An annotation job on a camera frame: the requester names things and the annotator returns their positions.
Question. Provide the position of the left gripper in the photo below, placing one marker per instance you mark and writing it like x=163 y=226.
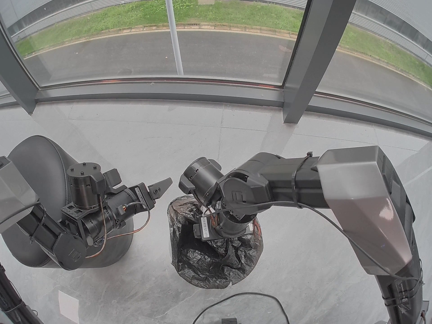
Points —
x=123 y=206

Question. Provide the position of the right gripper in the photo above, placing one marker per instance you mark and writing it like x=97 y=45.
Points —
x=233 y=226

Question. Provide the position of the black plastic bag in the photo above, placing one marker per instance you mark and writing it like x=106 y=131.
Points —
x=216 y=265

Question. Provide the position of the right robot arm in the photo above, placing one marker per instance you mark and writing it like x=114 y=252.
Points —
x=354 y=194

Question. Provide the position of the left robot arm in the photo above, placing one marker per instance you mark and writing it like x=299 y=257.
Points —
x=82 y=187

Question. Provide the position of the window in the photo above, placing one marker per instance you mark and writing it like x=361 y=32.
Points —
x=233 y=89

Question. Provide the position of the dark grey round chair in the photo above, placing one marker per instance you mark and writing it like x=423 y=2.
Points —
x=37 y=167

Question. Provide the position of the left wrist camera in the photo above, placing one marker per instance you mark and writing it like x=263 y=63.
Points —
x=113 y=181

